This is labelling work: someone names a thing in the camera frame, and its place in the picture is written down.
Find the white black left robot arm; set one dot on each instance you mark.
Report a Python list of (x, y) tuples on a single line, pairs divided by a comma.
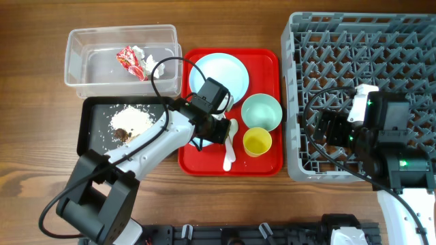
[(100, 194)]

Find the clear plastic waste bin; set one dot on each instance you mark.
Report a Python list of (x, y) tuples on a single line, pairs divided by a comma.
[(91, 66)]

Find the white tissue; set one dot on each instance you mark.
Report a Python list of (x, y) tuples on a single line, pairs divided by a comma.
[(147, 64)]

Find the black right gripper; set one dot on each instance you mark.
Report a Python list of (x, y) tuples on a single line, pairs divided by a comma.
[(331, 118)]

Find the red snack wrapper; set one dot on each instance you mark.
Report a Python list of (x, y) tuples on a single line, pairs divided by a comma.
[(128, 59)]

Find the light blue bowl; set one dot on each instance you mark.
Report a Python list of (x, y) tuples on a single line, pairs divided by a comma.
[(197, 141)]

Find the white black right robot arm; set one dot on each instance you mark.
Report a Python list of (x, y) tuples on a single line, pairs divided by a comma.
[(402, 177)]

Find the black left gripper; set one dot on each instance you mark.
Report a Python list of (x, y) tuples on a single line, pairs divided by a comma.
[(221, 135)]

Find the white plastic fork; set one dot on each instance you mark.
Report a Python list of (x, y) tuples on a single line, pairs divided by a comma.
[(229, 154)]

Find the mint green bowl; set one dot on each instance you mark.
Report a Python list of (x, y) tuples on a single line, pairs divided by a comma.
[(261, 110)]

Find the grey dishwasher rack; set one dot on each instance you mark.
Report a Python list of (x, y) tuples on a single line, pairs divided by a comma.
[(324, 52)]

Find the white plastic spoon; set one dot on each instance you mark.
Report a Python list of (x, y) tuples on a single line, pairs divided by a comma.
[(232, 133)]

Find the red serving tray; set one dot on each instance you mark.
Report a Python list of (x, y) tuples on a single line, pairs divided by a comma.
[(263, 68)]

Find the brown food chunk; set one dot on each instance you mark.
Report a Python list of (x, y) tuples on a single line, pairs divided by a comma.
[(122, 135)]

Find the white rice pile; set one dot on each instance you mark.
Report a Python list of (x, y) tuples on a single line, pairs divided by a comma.
[(132, 120)]

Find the black food waste tray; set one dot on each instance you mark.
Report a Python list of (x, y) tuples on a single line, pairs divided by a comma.
[(95, 131)]

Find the yellow cup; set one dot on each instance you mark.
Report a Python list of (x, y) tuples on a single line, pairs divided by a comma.
[(257, 141)]

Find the light blue plate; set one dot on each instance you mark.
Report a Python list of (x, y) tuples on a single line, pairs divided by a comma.
[(227, 70)]

